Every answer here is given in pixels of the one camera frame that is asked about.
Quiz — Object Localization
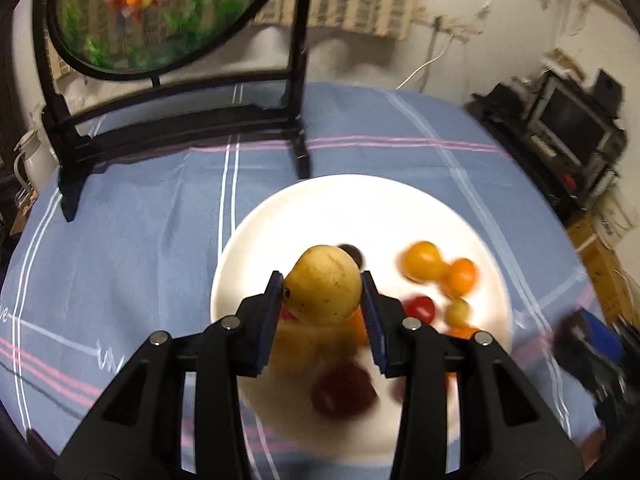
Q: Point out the large orange mandarin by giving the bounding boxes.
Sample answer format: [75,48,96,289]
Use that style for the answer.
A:
[446,325,480,340]

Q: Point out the brown longan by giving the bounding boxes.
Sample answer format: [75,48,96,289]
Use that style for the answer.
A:
[444,298,472,328]

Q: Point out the red cherry tomato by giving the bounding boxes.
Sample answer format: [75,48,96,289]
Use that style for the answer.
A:
[280,304,296,321]
[402,295,436,325]

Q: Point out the large dark red plum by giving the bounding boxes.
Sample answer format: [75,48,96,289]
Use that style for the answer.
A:
[310,361,378,420]

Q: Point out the small orange kumquat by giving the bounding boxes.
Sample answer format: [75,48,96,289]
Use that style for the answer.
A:
[438,258,478,298]

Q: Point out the yellow orange tomato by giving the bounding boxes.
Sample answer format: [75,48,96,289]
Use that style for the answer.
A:
[399,240,446,283]

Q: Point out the pale yellow round fruit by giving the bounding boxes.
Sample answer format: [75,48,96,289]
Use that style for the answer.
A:
[283,245,362,326]

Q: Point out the dark purple grape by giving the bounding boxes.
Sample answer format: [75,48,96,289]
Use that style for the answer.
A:
[338,244,364,270]

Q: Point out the pale speckled passion fruit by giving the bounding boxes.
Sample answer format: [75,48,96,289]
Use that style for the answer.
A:
[268,320,359,375]

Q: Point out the blue striped tablecloth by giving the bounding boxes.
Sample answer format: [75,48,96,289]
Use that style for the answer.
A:
[1,84,596,479]

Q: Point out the black desk rack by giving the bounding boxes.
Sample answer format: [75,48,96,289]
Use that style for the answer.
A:
[465,70,628,226]

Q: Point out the white oval plate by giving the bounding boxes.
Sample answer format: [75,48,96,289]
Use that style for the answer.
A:
[210,174,513,468]

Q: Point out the computer monitor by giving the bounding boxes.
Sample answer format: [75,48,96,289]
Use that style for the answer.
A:
[528,74,614,167]

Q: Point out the black speaker box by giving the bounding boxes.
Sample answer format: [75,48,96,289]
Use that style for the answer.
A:
[592,70,623,117]

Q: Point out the white kettle jug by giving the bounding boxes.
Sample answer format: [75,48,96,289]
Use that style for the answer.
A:
[13,129,58,195]

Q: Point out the round goldfish screen ornament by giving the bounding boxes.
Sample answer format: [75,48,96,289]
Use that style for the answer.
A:
[32,0,311,221]

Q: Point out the beige checked curtain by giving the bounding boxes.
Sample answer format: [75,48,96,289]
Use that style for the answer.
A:
[47,0,414,80]

